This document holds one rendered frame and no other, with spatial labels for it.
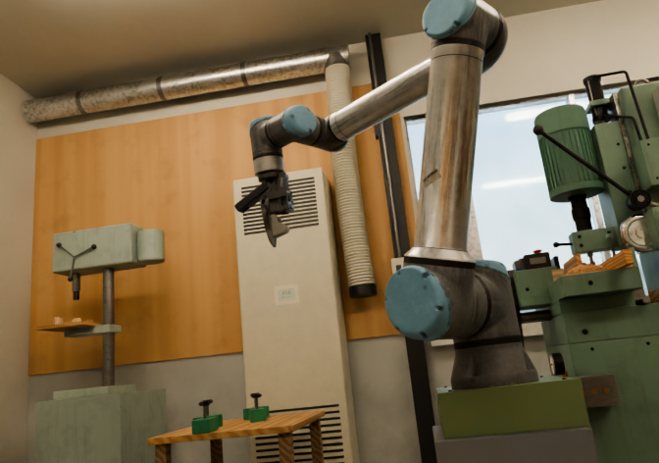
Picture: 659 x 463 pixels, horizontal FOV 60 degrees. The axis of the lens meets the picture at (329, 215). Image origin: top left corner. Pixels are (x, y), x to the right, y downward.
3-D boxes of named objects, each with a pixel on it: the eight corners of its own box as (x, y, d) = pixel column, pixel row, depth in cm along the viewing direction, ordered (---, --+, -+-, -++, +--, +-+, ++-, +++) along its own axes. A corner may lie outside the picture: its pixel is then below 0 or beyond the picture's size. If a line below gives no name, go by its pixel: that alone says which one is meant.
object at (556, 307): (541, 321, 209) (538, 310, 210) (602, 314, 205) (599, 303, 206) (561, 313, 171) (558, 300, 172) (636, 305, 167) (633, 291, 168)
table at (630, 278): (510, 315, 221) (507, 299, 223) (592, 305, 216) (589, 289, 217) (530, 300, 163) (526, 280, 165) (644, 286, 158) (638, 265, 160)
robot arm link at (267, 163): (248, 159, 166) (259, 167, 175) (250, 175, 165) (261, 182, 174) (278, 153, 164) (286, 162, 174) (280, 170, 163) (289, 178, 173)
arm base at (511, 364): (553, 380, 120) (543, 332, 122) (465, 390, 118) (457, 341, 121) (520, 380, 138) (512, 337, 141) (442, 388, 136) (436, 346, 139)
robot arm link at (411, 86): (522, 15, 136) (327, 128, 181) (494, -5, 127) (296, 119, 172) (533, 58, 132) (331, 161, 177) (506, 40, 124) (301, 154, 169)
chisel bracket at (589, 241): (573, 260, 196) (567, 235, 198) (616, 254, 193) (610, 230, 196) (577, 256, 189) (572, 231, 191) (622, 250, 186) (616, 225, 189)
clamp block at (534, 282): (514, 302, 200) (510, 277, 202) (554, 297, 198) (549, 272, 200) (519, 298, 186) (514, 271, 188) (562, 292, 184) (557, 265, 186)
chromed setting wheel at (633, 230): (623, 256, 179) (614, 218, 183) (666, 250, 177) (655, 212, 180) (626, 254, 176) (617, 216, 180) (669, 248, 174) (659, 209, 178)
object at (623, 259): (578, 289, 212) (576, 279, 213) (583, 289, 212) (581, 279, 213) (626, 264, 153) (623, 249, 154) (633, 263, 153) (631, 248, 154)
